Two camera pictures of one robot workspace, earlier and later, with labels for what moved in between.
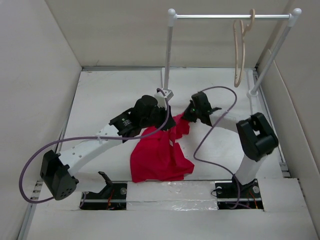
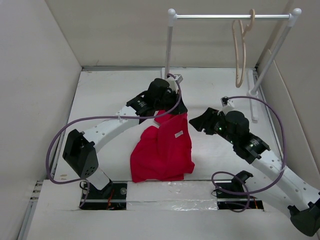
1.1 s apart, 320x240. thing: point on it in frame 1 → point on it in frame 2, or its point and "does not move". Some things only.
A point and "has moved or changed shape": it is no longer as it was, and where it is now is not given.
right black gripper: x=187 y=114 → x=206 y=120
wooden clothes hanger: x=237 y=79 does not move
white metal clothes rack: x=173 y=17 does not move
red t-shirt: x=158 y=157 has moved or changed shape
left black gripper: x=164 y=112 → x=180 y=109
